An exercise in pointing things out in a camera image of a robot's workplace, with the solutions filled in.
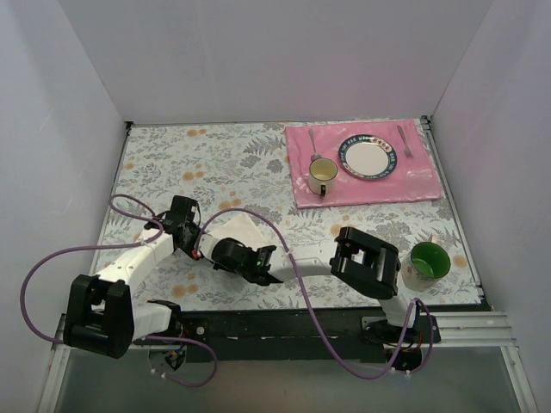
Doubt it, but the cream enamel mug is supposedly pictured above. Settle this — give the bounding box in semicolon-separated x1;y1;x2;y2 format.
307;157;338;197

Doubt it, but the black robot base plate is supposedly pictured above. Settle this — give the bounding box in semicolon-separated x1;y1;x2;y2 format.
133;307;443;362

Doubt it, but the pink placemat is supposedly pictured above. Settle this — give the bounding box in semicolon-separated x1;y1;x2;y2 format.
284;119;443;209

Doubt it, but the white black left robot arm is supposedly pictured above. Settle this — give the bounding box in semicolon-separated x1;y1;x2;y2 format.
63;195;201;359

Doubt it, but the silver fork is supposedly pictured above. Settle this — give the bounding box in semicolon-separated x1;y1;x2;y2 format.
396;125;413;158

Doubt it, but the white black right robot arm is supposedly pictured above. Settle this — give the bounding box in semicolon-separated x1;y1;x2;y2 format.
199;227;421;342

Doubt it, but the aluminium frame rail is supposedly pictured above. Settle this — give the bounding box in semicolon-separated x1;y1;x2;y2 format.
53;304;515;358

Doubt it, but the silver spoon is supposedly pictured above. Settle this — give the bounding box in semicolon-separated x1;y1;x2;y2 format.
308;128;321;162

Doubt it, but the white cloth napkin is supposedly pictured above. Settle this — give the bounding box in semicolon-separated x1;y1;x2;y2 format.
198;213;268;259

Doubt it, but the floral patterned table mat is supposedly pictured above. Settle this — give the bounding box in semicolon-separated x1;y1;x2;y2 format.
92;123;482;311

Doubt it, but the green inside floral mug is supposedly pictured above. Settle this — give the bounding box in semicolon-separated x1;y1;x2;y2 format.
400;235;451;292

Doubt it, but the white plate blue rim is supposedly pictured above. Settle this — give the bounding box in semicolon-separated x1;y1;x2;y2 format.
337;134;398;181

